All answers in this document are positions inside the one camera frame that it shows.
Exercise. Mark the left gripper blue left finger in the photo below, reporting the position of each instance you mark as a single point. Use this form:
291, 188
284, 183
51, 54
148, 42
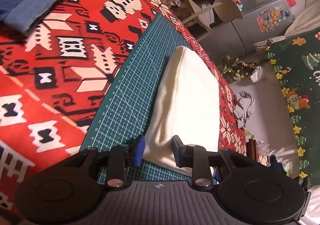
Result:
134, 153

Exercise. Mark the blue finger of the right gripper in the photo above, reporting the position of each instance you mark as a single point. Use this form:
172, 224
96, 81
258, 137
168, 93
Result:
216, 175
275, 165

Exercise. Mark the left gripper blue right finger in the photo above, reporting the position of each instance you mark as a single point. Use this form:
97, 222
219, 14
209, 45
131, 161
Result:
183, 154

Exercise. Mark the white knit v-neck sweater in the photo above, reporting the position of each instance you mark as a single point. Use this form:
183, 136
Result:
187, 105

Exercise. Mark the dark wooden side table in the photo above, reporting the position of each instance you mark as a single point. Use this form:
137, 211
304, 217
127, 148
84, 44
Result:
251, 149

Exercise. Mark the green cutting mat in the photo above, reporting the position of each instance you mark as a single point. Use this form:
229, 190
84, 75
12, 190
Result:
127, 107

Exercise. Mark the grey crumpled garment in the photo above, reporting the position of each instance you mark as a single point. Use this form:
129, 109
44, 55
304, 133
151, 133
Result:
244, 108

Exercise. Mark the small decorated christmas tree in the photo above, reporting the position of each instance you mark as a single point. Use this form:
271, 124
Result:
235, 69

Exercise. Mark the red patterned christmas blanket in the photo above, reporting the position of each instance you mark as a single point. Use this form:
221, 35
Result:
53, 82

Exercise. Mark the beige plastic chair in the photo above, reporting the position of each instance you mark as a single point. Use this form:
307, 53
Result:
226, 11

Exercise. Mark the grey refrigerator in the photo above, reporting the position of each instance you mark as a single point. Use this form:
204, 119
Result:
262, 20

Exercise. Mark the green christmas wall banner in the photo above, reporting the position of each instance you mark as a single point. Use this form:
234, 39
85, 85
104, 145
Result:
295, 61

